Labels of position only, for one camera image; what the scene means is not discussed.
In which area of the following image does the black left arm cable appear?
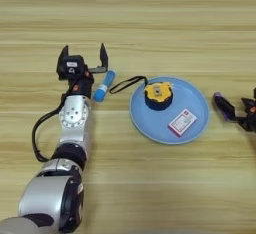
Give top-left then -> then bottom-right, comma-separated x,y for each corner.
31,92 -> 68,163

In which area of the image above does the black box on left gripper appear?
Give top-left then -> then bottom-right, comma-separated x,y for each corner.
64,55 -> 85,76

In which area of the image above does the pink white card box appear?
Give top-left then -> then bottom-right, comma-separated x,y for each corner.
167,108 -> 198,138

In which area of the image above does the round blue plate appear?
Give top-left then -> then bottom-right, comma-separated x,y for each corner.
129,75 -> 210,145

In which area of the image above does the blue white marker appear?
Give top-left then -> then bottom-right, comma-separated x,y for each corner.
92,70 -> 117,103

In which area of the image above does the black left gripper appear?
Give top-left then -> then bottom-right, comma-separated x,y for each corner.
56,42 -> 109,99

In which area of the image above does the purple rectangular block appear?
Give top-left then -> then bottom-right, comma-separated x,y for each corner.
213,91 -> 234,122

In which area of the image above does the yellow black tape measure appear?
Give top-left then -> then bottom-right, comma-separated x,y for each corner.
109,75 -> 174,112

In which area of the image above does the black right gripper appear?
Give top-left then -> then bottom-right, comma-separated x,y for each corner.
213,92 -> 256,133

